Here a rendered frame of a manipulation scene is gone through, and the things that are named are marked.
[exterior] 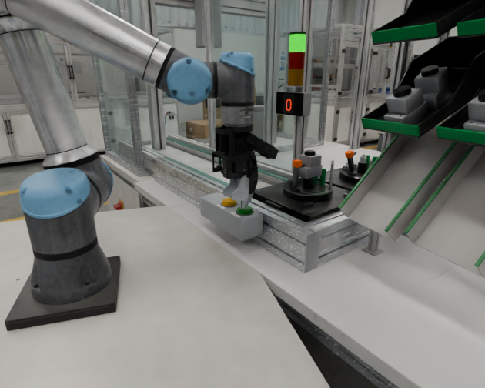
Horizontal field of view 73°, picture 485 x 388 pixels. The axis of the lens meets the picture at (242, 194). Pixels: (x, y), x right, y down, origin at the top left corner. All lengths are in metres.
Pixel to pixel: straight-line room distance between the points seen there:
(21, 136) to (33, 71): 5.20
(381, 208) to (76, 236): 0.61
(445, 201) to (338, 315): 0.30
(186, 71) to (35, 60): 0.33
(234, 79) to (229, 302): 0.46
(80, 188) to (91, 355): 0.29
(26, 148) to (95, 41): 5.42
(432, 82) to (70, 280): 0.78
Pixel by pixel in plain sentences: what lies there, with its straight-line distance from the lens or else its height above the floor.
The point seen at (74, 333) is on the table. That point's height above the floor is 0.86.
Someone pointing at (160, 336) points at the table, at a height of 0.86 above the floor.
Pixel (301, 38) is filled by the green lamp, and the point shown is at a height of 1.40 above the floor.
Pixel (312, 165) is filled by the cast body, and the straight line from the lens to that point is 0.92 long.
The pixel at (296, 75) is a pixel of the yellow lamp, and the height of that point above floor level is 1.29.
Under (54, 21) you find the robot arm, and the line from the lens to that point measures 0.65.
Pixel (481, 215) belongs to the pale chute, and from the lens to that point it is 0.72.
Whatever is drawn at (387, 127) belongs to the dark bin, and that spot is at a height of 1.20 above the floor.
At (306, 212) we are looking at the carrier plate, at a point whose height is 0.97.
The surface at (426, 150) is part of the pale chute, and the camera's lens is 0.82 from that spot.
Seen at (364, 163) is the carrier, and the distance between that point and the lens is 1.14.
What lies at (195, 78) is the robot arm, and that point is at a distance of 0.58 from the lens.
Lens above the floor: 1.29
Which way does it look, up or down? 20 degrees down
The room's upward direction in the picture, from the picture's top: straight up
